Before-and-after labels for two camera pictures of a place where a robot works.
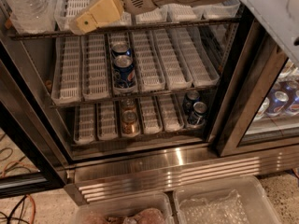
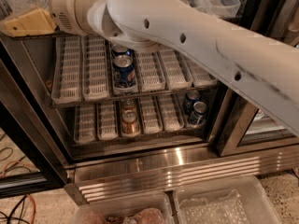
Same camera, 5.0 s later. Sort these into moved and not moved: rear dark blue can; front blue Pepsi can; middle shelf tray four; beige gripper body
Moved: beige gripper body
Not moved: middle shelf tray four; front blue Pepsi can; rear dark blue can
